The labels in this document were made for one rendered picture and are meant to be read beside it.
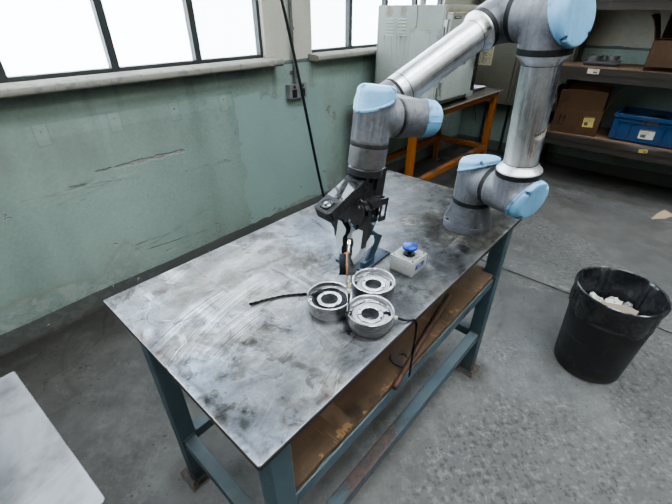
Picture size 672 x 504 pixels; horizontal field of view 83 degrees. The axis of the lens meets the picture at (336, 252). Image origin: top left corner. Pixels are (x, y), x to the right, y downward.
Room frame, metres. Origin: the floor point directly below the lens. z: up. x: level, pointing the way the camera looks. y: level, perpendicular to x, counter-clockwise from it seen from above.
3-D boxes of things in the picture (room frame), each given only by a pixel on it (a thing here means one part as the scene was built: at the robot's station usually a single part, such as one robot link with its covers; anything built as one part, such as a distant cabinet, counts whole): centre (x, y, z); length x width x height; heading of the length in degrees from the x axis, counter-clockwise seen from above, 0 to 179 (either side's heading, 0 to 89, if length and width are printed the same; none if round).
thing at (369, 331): (0.64, -0.08, 0.82); 0.10 x 0.10 x 0.04
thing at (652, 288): (1.24, -1.18, 0.21); 0.34 x 0.34 x 0.43
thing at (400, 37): (3.24, -0.73, 1.10); 0.62 x 0.61 x 0.65; 138
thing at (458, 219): (1.10, -0.43, 0.85); 0.15 x 0.15 x 0.10
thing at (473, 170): (1.09, -0.43, 0.97); 0.13 x 0.12 x 0.14; 29
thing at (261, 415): (0.96, -0.06, 0.79); 1.20 x 0.60 x 0.02; 138
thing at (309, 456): (0.96, -0.06, 0.40); 1.17 x 0.59 x 0.80; 138
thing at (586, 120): (3.62, -2.25, 0.64); 0.49 x 0.40 x 0.37; 53
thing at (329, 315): (0.69, 0.01, 0.82); 0.10 x 0.10 x 0.04
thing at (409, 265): (0.86, -0.20, 0.82); 0.08 x 0.07 x 0.05; 138
